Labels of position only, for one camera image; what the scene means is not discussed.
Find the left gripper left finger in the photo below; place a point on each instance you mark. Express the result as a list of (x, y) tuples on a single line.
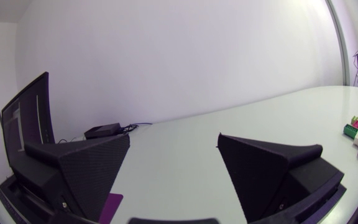
[(85, 174)]

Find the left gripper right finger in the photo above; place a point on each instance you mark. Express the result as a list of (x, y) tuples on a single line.
[(256, 174)]

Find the dark mat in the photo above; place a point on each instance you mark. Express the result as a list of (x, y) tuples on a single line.
[(110, 207)]

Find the black power brick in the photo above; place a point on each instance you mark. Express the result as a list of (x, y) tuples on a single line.
[(102, 130)]

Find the dark screen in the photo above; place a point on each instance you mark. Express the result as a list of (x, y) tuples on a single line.
[(26, 121)]

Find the large green toy brick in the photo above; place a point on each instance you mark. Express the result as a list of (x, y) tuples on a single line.
[(350, 131)]

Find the lime green toy brick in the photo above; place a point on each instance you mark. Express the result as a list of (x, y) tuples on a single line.
[(354, 119)]

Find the pink toy brick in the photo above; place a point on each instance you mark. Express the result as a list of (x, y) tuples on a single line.
[(357, 124)]

